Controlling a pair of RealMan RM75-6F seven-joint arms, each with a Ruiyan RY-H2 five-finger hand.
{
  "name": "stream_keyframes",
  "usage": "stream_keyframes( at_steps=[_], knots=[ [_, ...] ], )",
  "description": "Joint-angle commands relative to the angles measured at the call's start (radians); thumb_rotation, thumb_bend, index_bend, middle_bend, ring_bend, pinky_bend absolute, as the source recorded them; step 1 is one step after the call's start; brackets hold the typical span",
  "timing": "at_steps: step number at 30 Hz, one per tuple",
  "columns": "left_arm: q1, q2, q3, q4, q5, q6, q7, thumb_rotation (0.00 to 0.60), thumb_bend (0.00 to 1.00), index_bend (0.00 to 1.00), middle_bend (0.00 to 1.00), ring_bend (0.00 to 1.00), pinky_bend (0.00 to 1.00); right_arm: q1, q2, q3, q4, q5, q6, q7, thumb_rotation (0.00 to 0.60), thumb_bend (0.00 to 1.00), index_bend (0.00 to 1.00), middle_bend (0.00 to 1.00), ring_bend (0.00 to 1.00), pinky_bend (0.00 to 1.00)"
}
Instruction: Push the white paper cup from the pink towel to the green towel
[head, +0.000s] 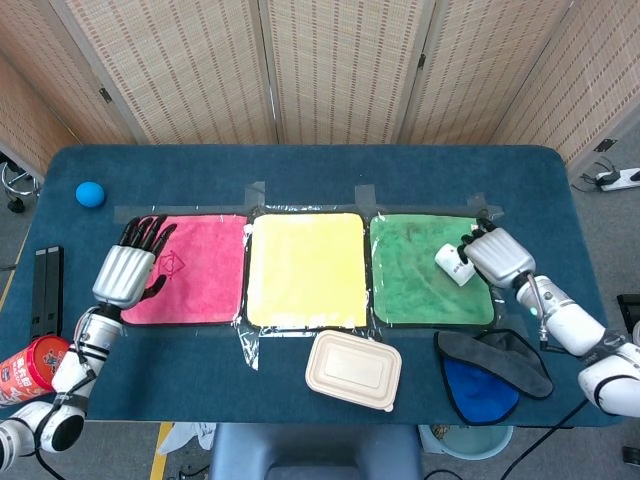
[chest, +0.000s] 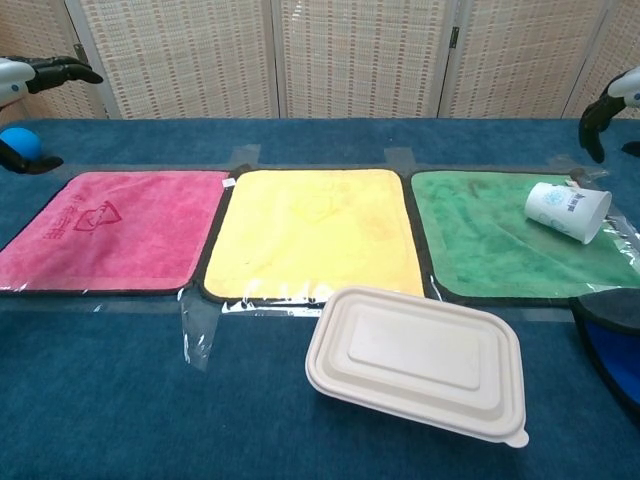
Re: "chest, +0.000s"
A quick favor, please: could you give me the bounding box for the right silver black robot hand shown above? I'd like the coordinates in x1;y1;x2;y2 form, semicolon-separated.
578;67;640;165

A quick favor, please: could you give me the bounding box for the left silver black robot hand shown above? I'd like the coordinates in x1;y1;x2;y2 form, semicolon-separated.
0;54;105;175

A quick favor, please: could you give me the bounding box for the small white paper cup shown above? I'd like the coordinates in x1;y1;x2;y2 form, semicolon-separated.
523;181;613;245

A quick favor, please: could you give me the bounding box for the green towel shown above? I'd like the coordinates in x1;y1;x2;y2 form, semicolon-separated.
403;169;640;307

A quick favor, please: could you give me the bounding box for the pink towel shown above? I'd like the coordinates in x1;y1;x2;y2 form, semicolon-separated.
0;170;232;297

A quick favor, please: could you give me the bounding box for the yellow towel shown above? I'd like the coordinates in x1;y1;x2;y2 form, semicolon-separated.
198;168;426;305

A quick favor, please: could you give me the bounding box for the clear tape strip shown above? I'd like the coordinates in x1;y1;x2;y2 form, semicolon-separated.
547;154;609;181
383;147;416;166
178;289;221;372
232;143;263;174

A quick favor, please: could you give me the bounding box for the blue ball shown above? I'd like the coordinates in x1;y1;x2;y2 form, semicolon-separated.
0;127;43;162

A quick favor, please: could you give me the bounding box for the blue and grey folded cloth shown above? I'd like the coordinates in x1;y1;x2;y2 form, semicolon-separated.
568;288;640;426

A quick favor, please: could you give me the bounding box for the beige lidded food container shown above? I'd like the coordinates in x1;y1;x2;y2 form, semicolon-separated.
304;285;530;449

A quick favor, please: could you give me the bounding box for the dark blue table cover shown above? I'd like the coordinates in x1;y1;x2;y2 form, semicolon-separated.
0;117;640;480

